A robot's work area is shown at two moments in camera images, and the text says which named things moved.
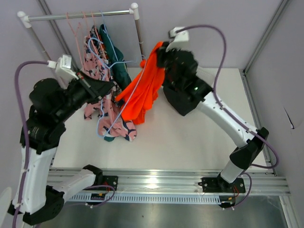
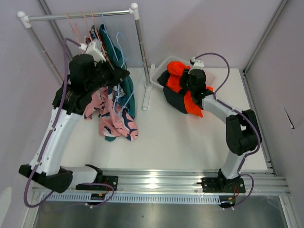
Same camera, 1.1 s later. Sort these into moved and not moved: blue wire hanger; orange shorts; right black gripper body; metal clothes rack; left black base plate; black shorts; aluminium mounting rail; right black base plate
Moved: orange shorts; blue wire hanger; right black gripper body
Not moved: right black base plate; black shorts; metal clothes rack; aluminium mounting rail; left black base plate
